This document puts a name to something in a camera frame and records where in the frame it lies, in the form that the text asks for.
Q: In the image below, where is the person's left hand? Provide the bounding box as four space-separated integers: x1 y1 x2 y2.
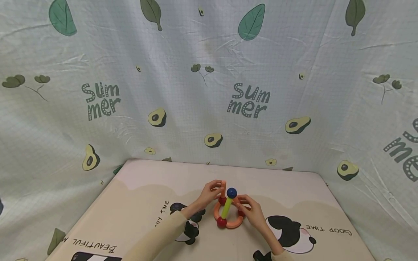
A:
194 180 224 214

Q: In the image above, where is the person's right hand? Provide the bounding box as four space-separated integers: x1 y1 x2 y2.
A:
234 195 268 230

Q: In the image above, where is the person's left forearm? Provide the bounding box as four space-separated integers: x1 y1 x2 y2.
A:
121 205 200 261

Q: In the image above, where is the green toy stick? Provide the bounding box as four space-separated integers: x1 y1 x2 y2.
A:
221 198 233 219

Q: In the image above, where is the person's right forearm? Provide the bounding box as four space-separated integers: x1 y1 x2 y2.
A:
260 221 295 261

